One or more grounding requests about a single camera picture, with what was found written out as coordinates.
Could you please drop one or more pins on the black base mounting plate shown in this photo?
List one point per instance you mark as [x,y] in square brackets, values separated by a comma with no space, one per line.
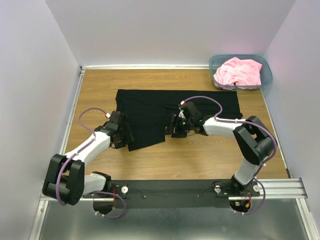
[173,194]

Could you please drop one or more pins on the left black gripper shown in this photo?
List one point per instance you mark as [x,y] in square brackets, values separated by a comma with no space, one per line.
[129,137]

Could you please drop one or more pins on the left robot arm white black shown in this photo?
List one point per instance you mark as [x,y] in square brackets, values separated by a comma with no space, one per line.
[65,179]

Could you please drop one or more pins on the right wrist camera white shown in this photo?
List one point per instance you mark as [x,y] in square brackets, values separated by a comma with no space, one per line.
[181,111]

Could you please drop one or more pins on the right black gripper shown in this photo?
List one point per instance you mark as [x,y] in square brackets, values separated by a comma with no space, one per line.
[177,132]

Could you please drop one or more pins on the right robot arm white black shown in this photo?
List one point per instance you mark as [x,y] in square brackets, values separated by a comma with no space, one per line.
[255,142]

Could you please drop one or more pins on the black t shirt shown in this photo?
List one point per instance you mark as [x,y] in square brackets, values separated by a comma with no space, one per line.
[149,112]

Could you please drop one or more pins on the teal plastic bin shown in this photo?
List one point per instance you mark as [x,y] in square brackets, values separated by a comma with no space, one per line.
[266,76]

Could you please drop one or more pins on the pink t shirt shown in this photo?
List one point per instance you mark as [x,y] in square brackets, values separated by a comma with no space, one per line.
[239,72]

